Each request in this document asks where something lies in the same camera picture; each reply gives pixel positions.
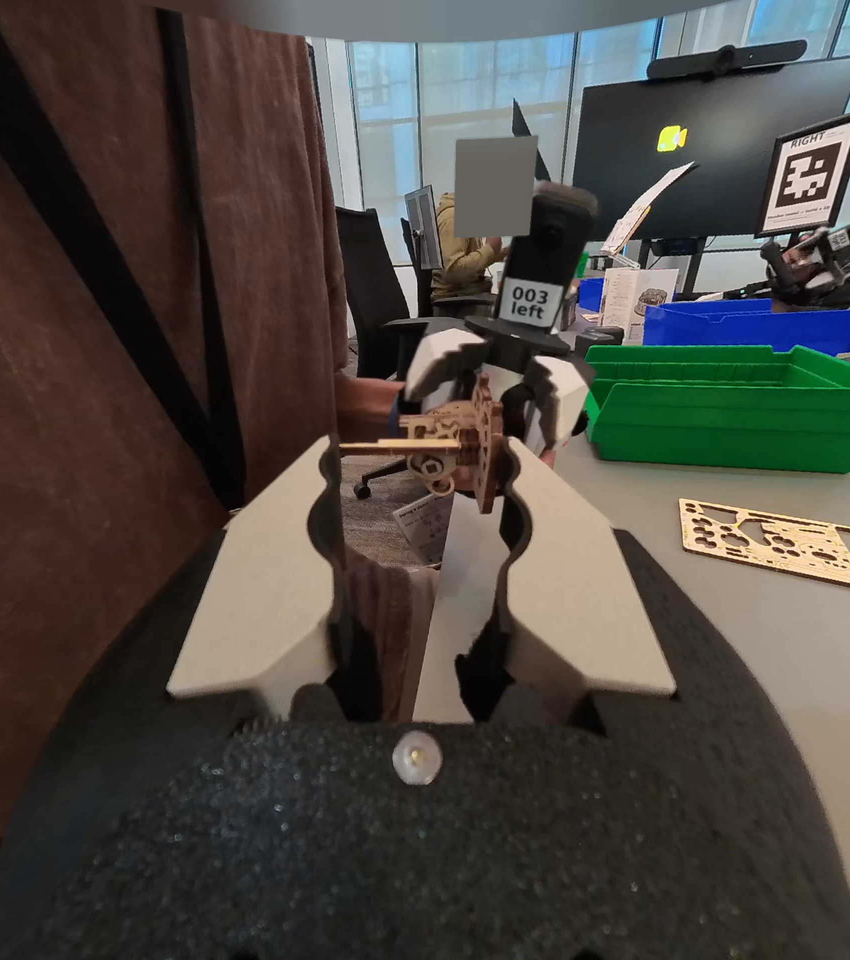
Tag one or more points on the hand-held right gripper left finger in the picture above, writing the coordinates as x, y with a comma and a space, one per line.
260, 600

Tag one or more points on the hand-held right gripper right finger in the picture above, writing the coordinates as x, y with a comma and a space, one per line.
582, 600

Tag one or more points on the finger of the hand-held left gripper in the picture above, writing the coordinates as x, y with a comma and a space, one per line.
564, 405
436, 367

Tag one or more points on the wooden model piece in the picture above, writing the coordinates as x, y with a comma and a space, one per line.
395, 447

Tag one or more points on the person's left forearm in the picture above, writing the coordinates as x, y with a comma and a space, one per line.
365, 405

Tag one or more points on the blue wristband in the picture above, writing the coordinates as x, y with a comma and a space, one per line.
396, 416

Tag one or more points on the instruction booklet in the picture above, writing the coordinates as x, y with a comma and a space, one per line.
624, 300

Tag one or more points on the black office chair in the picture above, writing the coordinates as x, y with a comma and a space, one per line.
372, 285

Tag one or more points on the large black monitor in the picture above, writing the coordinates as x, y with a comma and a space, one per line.
620, 150

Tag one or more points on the pale slanted board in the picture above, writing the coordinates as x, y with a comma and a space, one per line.
657, 195

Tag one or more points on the small desk monitor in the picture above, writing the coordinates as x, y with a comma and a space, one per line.
421, 225

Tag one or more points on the white paper card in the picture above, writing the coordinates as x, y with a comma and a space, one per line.
425, 532

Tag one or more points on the green plastic bin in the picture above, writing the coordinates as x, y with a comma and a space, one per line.
732, 435

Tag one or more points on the person in brown shirt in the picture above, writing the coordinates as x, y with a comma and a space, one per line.
57, 600

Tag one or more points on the blue plastic bin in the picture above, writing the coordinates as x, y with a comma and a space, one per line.
755, 330

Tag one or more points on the marker sign board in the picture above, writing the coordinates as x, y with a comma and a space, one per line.
777, 217

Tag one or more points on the black video bar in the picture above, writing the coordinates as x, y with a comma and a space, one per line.
725, 60

